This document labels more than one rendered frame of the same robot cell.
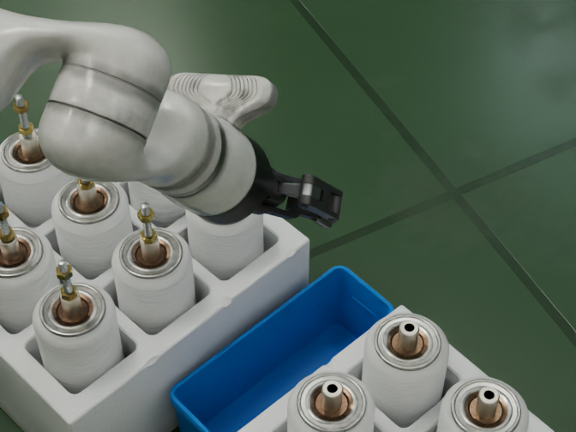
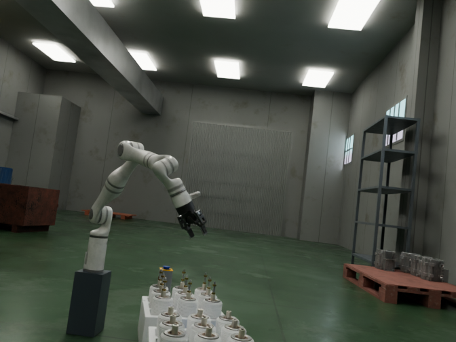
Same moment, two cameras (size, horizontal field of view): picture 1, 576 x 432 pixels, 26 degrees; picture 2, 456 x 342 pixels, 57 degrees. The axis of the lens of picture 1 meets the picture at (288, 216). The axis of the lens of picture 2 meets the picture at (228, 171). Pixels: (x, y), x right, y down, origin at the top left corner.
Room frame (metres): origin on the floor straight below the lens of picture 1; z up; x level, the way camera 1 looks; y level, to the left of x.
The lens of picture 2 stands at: (-0.74, -1.00, 0.71)
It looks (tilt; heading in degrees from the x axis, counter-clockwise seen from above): 5 degrees up; 32
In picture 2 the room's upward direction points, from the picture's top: 7 degrees clockwise
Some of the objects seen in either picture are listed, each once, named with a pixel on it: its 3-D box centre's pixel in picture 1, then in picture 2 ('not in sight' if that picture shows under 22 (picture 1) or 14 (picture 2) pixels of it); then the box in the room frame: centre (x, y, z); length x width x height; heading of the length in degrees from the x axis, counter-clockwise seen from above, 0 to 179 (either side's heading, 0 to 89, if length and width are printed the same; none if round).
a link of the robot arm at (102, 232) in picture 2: not in sight; (100, 222); (0.79, 0.66, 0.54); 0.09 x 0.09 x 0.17; 70
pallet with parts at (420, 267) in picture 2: not in sight; (404, 274); (4.25, -0.30, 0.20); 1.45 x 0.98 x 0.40; 28
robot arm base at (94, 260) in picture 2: not in sight; (96, 254); (0.79, 0.67, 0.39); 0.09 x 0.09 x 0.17; 28
